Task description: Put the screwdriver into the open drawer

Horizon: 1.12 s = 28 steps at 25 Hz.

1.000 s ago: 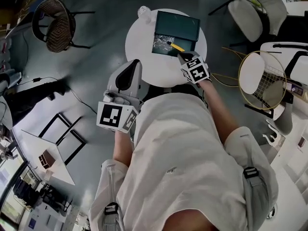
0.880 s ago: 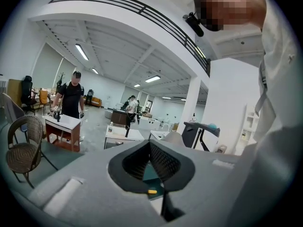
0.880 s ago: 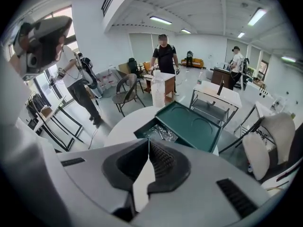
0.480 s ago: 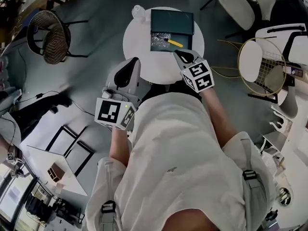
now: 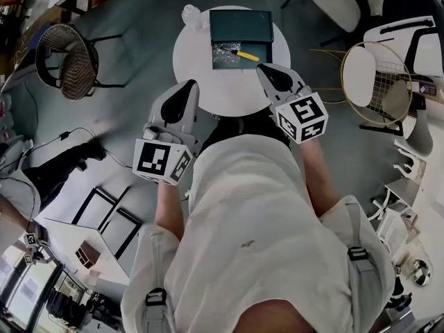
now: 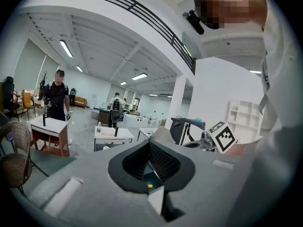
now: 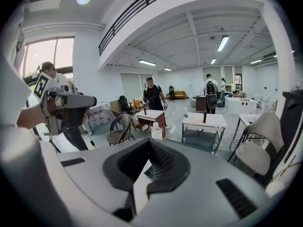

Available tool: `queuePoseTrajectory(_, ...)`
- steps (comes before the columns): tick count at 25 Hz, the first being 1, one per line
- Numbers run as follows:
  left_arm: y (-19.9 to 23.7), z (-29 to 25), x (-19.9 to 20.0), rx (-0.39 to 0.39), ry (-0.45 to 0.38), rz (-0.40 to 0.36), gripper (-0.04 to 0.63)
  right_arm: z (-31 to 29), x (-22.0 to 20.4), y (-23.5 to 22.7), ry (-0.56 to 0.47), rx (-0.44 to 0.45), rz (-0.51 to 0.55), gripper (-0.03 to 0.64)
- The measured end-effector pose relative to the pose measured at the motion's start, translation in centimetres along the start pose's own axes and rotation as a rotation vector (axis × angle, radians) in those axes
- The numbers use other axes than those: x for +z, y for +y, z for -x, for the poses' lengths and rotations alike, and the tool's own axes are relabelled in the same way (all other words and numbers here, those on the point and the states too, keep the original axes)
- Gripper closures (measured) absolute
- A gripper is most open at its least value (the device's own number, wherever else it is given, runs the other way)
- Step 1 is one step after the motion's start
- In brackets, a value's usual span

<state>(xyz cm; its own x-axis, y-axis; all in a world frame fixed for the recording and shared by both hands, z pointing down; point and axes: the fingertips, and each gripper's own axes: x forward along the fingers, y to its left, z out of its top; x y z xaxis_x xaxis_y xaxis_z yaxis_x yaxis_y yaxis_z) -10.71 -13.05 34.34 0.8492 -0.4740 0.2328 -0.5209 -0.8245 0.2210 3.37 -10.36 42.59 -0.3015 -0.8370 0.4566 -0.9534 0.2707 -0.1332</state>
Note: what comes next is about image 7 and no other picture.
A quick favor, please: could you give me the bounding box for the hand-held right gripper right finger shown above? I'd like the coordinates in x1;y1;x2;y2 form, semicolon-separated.
136;138;269;227

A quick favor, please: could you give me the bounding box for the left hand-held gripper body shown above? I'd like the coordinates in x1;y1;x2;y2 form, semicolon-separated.
32;72;98;137

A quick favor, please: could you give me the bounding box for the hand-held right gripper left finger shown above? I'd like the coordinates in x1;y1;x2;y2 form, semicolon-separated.
57;138;150;222

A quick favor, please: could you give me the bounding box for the person's left forearm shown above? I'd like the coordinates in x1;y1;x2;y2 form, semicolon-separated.
16;102;47;130

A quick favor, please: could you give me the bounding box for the black swivel chair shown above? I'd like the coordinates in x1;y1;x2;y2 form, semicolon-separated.
119;95;133;114

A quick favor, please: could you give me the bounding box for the brown wicker chair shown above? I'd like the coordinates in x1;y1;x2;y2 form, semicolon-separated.
106;113;137;146

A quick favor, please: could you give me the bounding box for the large window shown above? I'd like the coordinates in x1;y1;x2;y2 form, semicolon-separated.
18;37;75;79

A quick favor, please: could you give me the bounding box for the person's white shirt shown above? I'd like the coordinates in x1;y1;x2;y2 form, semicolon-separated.
0;53;33;129

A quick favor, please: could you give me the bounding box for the clear plastic bottle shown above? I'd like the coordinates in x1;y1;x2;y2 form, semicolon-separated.
151;122;163;141

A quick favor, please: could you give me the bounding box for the cream cushioned chair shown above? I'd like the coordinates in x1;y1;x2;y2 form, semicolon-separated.
227;112;285;177

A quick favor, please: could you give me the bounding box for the white-topped brown table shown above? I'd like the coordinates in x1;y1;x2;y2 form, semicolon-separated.
136;109;166;134

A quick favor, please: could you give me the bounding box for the white side table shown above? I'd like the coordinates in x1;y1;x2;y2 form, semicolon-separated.
229;113;262;148

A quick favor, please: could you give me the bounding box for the dark brown cabinet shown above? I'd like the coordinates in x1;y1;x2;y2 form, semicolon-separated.
195;96;208;114

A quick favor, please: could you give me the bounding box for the white counter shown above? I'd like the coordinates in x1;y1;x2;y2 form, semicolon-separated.
224;96;258;115

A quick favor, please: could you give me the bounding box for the orange sofa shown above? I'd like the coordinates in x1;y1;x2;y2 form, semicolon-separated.
166;90;187;100

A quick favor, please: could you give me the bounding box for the black balcony railing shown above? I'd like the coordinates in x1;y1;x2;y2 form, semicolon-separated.
98;0;197;56

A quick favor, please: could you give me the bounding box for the black backpack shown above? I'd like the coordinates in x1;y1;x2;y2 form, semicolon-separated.
206;80;216;96

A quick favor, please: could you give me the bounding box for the white metal-frame table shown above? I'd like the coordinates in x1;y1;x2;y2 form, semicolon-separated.
181;112;228;155

